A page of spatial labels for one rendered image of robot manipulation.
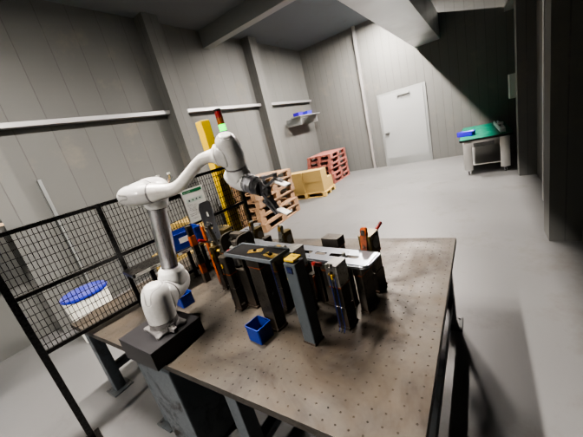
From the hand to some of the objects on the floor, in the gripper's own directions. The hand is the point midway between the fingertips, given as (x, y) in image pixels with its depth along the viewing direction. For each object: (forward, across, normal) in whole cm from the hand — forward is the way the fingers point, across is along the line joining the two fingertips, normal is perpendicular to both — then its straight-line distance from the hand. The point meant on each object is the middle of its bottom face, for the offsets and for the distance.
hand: (287, 198), depth 121 cm
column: (-28, -157, -57) cm, 169 cm away
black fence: (-100, -184, -23) cm, 211 cm away
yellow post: (-112, -193, +54) cm, 230 cm away
